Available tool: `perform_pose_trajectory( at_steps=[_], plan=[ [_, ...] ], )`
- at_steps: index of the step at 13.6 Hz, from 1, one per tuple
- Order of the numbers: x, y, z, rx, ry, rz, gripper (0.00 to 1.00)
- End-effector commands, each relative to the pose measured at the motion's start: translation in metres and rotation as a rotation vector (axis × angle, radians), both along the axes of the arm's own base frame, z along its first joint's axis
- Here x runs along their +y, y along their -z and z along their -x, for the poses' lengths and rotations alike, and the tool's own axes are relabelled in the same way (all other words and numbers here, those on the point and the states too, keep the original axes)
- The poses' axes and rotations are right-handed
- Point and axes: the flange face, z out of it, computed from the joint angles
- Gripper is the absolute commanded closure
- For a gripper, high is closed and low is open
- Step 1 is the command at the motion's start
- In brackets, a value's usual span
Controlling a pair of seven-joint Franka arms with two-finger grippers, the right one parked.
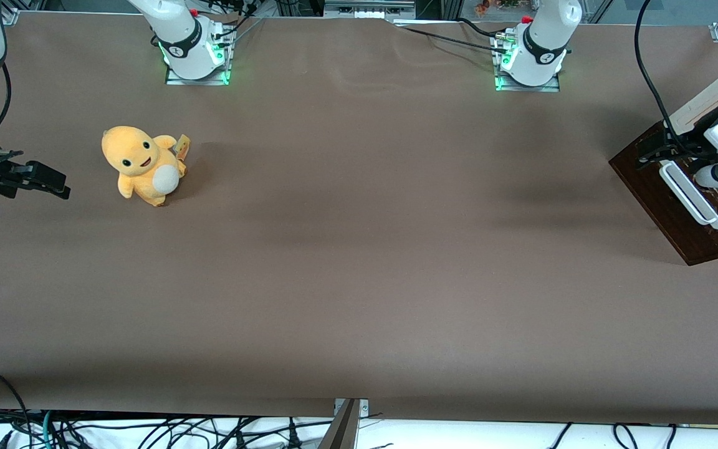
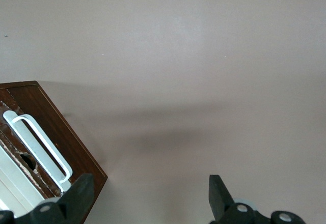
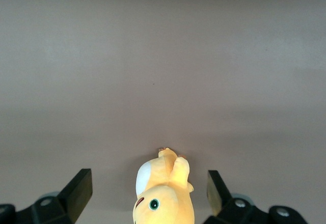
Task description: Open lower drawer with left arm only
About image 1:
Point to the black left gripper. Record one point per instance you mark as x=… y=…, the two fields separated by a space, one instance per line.
x=682 y=144

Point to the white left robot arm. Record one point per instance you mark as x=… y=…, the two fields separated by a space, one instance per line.
x=540 y=50

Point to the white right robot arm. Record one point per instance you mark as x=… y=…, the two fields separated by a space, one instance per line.
x=187 y=50

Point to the dark wooden base board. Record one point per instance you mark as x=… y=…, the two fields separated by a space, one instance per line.
x=652 y=199

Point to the yellow plush toy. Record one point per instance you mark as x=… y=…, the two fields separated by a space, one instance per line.
x=141 y=165

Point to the yellow paper plush tag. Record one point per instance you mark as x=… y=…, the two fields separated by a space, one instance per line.
x=182 y=145

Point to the brown table cover sheet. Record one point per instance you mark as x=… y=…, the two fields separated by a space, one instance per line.
x=359 y=249

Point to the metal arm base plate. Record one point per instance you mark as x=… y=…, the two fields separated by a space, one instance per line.
x=200 y=80
x=527 y=88

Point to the small aluminium corner bracket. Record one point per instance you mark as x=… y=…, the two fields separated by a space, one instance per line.
x=10 y=15

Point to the aluminium frame profile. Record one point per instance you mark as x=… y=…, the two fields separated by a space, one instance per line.
x=368 y=7

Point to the metal table edge bracket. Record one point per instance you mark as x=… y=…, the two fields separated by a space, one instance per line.
x=346 y=424

